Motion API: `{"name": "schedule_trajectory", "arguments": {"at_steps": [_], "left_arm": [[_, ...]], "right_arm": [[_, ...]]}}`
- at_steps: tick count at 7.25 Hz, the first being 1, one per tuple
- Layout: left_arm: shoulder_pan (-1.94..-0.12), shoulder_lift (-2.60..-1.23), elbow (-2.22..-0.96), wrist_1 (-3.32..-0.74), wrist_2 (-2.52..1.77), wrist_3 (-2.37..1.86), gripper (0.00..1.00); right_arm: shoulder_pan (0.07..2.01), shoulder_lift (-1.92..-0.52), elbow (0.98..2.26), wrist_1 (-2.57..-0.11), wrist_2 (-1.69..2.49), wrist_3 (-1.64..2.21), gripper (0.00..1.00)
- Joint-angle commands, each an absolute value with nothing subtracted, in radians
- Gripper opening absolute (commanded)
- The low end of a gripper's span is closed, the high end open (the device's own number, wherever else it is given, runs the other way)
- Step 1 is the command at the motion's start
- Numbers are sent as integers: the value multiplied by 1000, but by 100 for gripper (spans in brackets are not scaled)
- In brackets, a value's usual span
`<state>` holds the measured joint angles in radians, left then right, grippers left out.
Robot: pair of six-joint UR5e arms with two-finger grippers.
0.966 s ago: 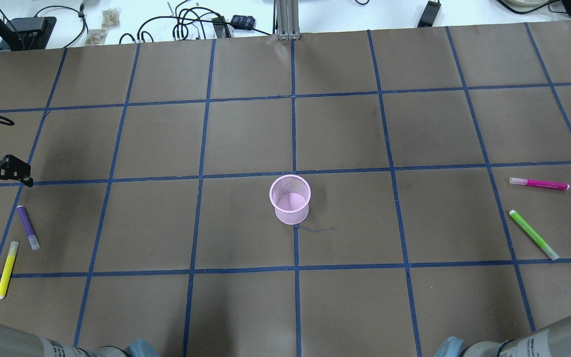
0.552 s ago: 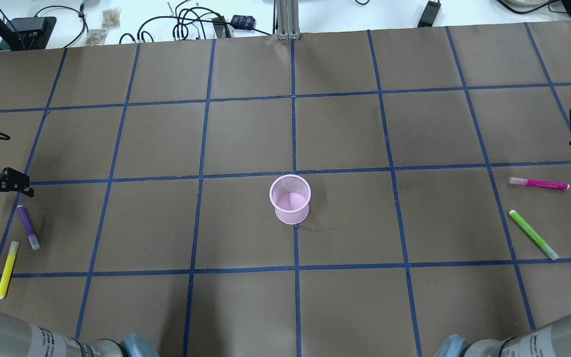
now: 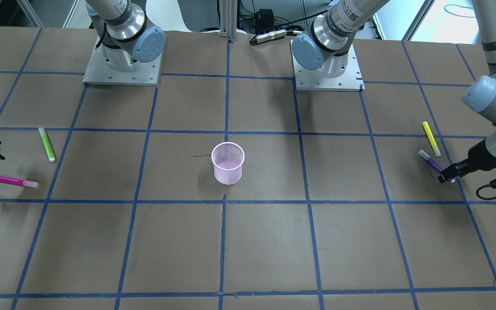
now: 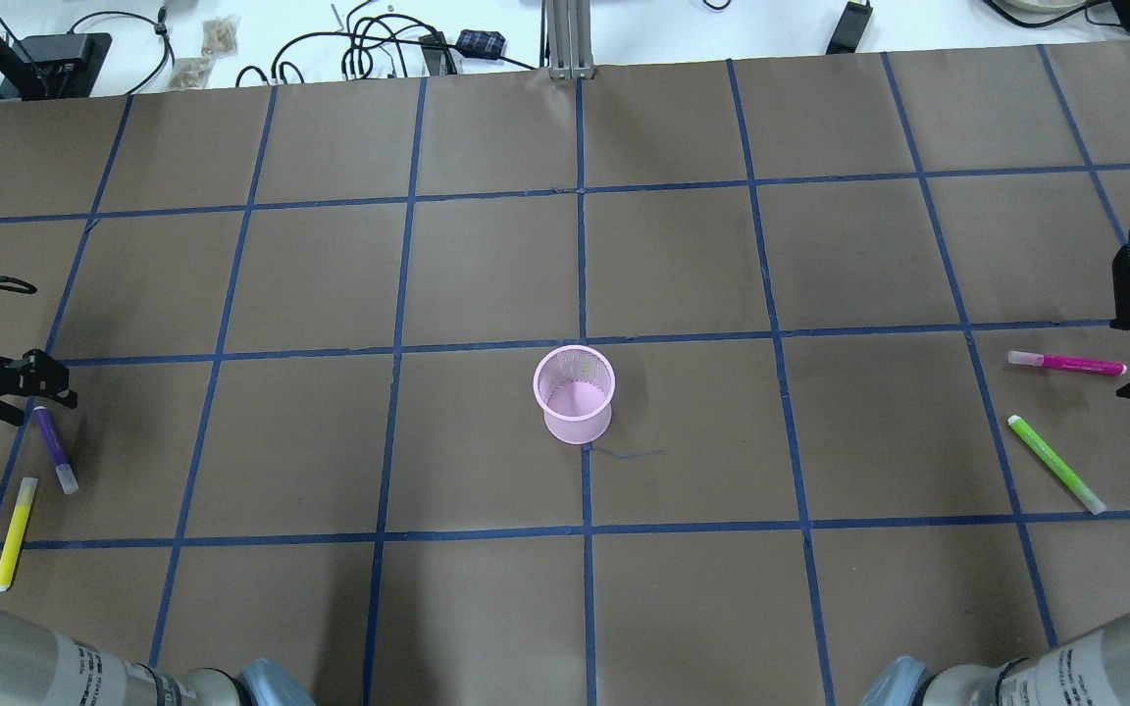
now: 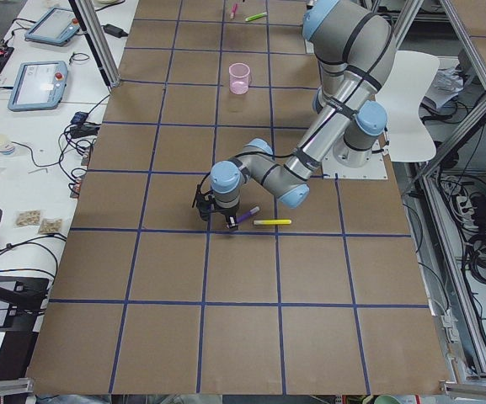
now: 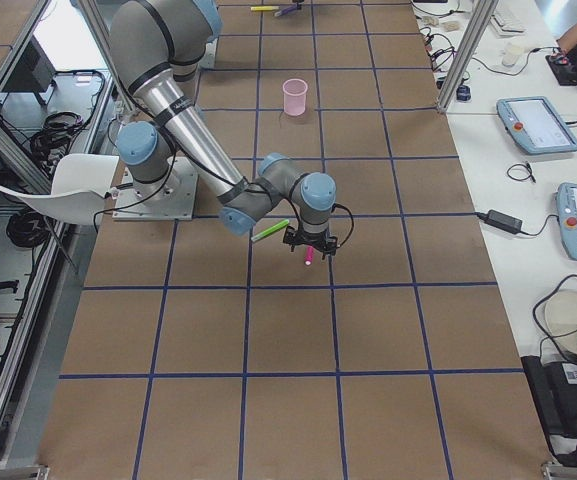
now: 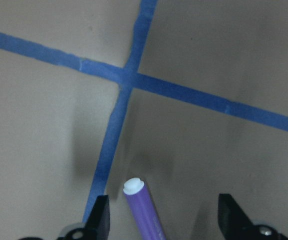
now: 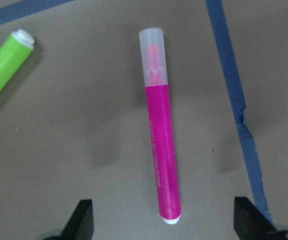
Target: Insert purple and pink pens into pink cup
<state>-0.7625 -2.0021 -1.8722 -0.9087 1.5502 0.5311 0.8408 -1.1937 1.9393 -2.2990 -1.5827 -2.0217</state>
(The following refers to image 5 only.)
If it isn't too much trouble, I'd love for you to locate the purple marker pen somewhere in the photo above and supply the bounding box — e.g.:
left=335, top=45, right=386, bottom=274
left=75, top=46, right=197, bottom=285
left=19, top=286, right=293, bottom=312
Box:
left=236, top=206, right=260, bottom=224

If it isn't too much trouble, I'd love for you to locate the green marker pen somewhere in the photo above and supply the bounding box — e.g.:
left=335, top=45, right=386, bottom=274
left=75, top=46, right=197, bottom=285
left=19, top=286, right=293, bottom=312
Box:
left=244, top=12, right=268, bottom=22

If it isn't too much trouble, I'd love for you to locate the pink mesh cup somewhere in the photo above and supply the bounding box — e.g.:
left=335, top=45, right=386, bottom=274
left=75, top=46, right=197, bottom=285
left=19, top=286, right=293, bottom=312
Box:
left=228, top=62, right=251, bottom=95

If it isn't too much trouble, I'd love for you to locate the yellow marker pen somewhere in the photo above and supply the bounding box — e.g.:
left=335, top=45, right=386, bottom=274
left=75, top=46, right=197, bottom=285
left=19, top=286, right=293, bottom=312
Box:
left=253, top=219, right=292, bottom=226

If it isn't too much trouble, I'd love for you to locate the aluminium frame post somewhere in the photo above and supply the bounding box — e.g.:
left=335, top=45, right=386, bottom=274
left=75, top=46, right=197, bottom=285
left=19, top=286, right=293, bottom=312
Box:
left=69, top=0, right=120, bottom=88

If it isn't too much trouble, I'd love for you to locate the white chair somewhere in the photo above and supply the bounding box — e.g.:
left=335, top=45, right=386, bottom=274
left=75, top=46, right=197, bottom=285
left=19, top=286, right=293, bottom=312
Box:
left=376, top=50, right=440, bottom=162

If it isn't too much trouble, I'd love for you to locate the blue teach pendant far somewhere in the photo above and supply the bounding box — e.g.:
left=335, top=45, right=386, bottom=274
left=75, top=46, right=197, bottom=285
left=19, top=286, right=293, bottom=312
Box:
left=24, top=7, right=80, bottom=46

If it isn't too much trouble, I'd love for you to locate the blue teach pendant near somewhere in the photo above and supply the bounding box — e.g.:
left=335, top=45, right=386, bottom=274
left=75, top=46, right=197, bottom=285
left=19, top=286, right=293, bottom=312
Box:
left=8, top=61, right=68, bottom=112

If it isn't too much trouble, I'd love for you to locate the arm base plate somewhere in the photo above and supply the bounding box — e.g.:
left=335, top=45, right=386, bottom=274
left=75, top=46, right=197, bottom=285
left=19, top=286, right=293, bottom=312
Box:
left=322, top=141, right=387, bottom=180

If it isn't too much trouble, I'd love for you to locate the black power adapter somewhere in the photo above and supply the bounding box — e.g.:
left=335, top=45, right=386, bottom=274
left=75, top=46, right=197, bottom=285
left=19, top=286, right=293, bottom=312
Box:
left=102, top=24, right=128, bottom=38

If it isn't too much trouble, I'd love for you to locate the pink marker pen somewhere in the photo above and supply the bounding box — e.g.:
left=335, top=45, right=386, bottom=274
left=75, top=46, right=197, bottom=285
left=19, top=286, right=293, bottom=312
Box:
left=230, top=3, right=238, bottom=20

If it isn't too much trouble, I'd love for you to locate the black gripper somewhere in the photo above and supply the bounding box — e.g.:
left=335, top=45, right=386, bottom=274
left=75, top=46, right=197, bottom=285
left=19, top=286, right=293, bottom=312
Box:
left=192, top=184, right=239, bottom=231

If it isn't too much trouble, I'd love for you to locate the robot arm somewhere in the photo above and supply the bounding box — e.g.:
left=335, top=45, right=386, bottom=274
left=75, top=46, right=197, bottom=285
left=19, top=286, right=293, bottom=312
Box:
left=193, top=1, right=397, bottom=229

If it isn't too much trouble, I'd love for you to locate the blue teach pendant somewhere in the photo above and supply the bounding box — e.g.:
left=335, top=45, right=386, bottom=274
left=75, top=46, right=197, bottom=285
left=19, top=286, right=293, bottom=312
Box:
left=24, top=7, right=80, bottom=46
left=8, top=61, right=68, bottom=112

